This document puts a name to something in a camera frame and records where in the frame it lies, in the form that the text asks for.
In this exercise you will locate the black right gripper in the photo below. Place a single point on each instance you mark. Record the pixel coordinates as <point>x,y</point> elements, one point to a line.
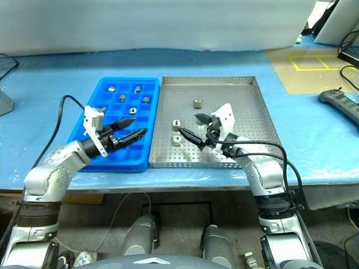
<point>213,134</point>

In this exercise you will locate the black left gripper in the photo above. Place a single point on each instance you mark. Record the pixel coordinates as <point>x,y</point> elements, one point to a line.
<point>106,138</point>

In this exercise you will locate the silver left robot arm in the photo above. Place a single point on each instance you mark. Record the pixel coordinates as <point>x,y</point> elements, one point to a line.
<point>45,179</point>

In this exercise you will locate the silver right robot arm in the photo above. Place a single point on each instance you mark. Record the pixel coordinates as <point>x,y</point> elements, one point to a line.
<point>266,173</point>

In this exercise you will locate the blue compartment tray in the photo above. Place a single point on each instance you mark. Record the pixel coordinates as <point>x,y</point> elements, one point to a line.
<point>137,159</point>

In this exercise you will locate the perforated metal tray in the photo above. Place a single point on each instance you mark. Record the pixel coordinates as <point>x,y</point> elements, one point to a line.
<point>238,92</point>

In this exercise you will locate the blue table cover sheet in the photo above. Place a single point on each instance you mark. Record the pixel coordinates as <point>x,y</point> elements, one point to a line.
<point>56,73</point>

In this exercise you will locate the brown cardboard mat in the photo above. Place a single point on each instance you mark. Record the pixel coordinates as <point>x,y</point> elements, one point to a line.
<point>280,67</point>

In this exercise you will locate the grey left robot leg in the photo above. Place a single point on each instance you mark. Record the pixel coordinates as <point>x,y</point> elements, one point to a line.
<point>143,235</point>

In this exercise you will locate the grey robot leg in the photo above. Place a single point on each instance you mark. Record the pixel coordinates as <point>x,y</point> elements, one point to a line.
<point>143,235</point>
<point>218,243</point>

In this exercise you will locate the large white backdrop board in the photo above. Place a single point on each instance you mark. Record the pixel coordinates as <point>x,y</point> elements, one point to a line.
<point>168,22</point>

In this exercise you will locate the grey right robot leg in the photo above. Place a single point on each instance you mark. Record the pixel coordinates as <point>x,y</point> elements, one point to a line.
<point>218,243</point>

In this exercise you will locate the grey robot torso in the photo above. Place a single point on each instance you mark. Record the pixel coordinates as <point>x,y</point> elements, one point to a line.
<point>126,263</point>

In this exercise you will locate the white patterned bundle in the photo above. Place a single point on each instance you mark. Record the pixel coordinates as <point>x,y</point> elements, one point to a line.
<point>84,258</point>

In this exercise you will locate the grey handheld controller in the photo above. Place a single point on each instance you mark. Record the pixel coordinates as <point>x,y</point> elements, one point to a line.
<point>336,99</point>

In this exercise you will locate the small metal plug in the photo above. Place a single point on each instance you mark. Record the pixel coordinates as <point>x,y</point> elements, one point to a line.
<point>249,260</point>

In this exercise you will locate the black flat device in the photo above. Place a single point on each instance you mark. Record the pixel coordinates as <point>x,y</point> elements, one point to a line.
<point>349,57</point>

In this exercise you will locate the small white leaning board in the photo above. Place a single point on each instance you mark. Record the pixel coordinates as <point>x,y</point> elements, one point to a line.
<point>336,28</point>

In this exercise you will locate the black round floor base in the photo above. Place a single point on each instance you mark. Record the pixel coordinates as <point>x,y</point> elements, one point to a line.
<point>333,255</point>

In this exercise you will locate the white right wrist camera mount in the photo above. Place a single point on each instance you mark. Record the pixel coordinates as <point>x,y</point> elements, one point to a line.
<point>225,117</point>

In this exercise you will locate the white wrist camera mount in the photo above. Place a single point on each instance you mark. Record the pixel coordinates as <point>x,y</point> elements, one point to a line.
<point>225,117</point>
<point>91,115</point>

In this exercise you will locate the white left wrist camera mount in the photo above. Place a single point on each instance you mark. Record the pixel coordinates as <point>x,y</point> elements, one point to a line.
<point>91,115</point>

